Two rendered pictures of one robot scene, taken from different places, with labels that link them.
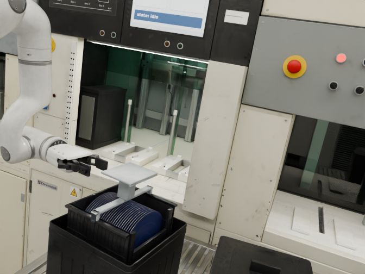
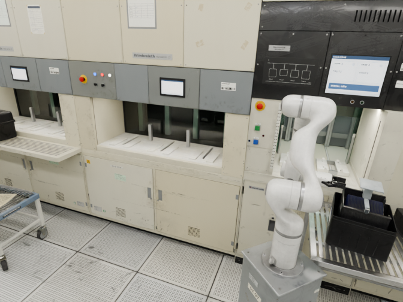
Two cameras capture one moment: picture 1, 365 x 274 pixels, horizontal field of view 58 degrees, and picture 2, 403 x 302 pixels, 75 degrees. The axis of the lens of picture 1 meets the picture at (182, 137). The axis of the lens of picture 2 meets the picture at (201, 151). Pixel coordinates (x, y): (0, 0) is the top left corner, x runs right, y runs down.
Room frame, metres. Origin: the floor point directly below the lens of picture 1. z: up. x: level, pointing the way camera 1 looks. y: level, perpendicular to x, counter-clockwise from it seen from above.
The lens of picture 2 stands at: (-0.34, 0.99, 1.69)
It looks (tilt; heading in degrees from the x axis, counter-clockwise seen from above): 22 degrees down; 0
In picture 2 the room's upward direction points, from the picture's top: 2 degrees clockwise
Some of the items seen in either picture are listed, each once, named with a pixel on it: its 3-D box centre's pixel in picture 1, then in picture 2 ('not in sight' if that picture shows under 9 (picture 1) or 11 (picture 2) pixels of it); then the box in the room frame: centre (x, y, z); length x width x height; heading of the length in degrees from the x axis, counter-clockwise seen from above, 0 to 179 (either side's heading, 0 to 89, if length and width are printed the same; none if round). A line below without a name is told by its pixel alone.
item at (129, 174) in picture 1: (121, 224); (361, 210); (0.82, 0.13, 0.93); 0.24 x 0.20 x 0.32; 153
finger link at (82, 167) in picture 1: (77, 168); (338, 186); (0.85, 0.27, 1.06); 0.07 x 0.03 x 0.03; 62
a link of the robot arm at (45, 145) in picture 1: (54, 150); not in sight; (0.96, 0.38, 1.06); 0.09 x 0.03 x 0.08; 152
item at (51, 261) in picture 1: (118, 249); (358, 223); (0.82, 0.12, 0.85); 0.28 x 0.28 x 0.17; 63
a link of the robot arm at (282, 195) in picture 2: not in sight; (285, 205); (0.63, 0.61, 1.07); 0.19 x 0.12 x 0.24; 71
